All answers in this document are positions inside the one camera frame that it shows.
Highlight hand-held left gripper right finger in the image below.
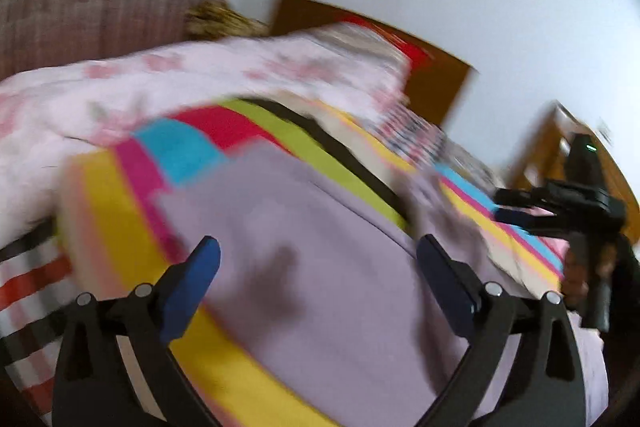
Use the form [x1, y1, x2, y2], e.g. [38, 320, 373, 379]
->
[416, 234, 587, 427]

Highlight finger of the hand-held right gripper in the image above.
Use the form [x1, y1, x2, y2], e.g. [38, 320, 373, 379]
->
[494, 208, 576, 239]
[493, 187, 551, 208]

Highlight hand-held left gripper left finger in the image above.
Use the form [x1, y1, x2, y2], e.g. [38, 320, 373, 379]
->
[51, 235, 222, 427]

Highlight lilac pants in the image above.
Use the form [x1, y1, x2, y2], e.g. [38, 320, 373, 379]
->
[155, 147, 608, 427]

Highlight brown wooden cabinet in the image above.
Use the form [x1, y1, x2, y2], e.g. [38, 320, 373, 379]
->
[502, 102, 633, 208]

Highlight colourful striped blanket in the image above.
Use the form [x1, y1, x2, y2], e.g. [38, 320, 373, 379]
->
[55, 99, 571, 427]

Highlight red plaid cloth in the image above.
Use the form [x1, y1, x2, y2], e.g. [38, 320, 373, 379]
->
[377, 99, 448, 160]

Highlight brown wooden headboard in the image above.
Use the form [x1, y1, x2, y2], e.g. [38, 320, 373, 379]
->
[270, 0, 476, 128]

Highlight checked bed sheet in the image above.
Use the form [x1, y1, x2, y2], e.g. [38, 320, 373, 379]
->
[0, 219, 76, 413]

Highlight pink floral quilt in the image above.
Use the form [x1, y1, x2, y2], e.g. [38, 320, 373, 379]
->
[0, 23, 413, 248]

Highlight leopard print cloth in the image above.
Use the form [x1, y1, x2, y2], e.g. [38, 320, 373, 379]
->
[184, 0, 271, 42]

